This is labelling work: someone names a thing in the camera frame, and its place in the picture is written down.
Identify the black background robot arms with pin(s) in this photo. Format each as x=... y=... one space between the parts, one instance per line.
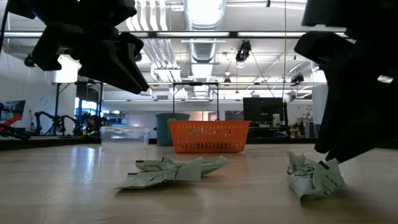
x=57 y=121

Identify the teal ceramic mug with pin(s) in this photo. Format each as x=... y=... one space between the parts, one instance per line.
x=163 y=130

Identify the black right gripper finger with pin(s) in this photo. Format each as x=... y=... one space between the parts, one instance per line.
x=335 y=109
x=367 y=118

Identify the orange plastic basket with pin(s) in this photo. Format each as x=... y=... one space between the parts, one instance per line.
x=211 y=140

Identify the black monitor on stand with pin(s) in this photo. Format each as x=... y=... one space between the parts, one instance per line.
x=262 y=109

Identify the clear plastic container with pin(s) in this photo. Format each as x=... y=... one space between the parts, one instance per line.
x=124 y=137

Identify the black hanging camera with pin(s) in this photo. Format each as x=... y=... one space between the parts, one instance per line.
x=297 y=78
x=243 y=51
x=139 y=57
x=30 y=60

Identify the black background rig frame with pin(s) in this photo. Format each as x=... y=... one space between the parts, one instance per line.
x=57 y=109

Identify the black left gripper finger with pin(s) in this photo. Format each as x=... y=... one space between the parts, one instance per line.
x=109 y=68
x=133 y=46

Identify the black metal table frame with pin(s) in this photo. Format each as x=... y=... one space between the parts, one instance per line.
x=46 y=141

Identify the red and black machine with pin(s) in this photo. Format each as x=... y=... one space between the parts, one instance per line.
x=12 y=119

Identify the white wide column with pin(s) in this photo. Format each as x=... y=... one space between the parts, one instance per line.
x=318 y=102

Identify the silver ceiling duct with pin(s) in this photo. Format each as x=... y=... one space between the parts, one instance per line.
x=203 y=15

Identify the green banknote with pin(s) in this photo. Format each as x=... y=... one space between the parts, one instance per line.
x=188 y=171
x=214 y=165
x=143 y=180
x=311 y=183

